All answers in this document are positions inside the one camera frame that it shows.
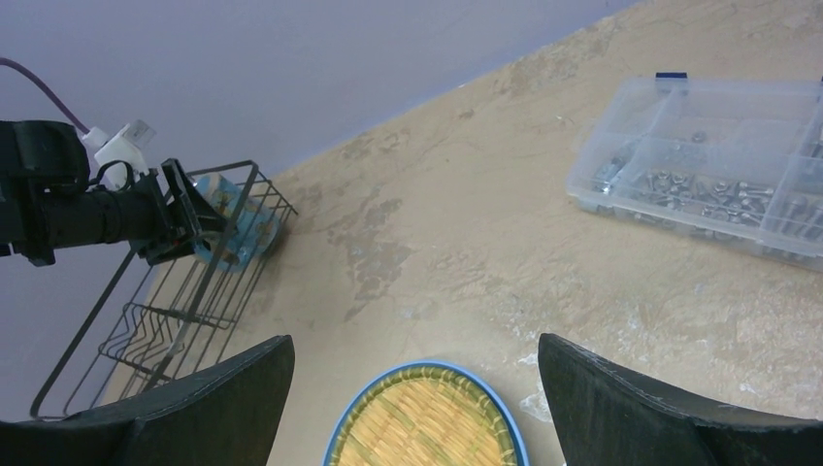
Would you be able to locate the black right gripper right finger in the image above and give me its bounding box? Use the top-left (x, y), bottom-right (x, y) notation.
top-left (538, 333), bottom-right (822, 465)

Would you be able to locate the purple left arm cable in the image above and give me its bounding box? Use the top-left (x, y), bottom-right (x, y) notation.
top-left (0, 56), bottom-right (92, 136)

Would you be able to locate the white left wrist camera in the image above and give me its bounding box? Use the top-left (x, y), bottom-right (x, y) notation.
top-left (81, 119), bottom-right (156, 188)

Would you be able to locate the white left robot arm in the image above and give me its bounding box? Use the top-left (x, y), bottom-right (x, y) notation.
top-left (1, 120), bottom-right (228, 267)

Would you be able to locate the black wire dish rack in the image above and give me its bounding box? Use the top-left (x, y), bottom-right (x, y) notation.
top-left (28, 160), bottom-right (298, 420)

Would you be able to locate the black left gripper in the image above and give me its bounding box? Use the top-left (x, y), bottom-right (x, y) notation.
top-left (38, 158), bottom-right (227, 265)

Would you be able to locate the blue plate with bamboo pattern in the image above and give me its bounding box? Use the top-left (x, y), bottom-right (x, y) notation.
top-left (323, 360), bottom-right (530, 466)

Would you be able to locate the clear plastic screw box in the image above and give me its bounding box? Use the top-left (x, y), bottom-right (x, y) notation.
top-left (566, 72), bottom-right (822, 271)

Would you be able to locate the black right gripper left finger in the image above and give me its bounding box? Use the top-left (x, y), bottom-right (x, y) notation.
top-left (1, 335), bottom-right (295, 465)

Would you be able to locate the blue butterfly mug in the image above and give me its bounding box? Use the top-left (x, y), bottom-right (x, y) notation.
top-left (194, 173), bottom-right (280, 273)

